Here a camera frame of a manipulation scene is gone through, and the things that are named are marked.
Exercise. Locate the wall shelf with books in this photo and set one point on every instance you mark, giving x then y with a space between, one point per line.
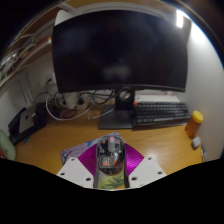
23 55

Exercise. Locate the ceiling light strip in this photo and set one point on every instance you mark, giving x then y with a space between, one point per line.
179 18

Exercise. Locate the transparent computer mouse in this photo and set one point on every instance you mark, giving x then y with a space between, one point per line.
110 155

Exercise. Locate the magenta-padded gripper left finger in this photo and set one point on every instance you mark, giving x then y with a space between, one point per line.
73 171

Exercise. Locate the silver mini computer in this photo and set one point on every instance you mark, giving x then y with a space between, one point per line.
26 120

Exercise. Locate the pale green appliance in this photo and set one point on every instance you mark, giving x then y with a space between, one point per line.
6 146

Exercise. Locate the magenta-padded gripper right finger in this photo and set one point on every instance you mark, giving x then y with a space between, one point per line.
146 171

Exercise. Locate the orange jar with yellow lid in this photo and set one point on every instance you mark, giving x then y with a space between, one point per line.
193 126

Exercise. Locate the dark mechanical keyboard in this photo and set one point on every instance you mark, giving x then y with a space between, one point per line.
161 113

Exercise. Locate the white power strip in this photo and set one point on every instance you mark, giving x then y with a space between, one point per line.
71 100

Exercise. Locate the black desktop stand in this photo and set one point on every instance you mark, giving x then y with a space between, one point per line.
40 115

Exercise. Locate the black curved monitor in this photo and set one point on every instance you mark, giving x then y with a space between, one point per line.
116 50

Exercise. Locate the small white earbuds case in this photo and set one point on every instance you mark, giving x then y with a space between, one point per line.
196 142

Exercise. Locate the floral print mouse pad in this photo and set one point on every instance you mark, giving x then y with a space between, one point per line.
71 151

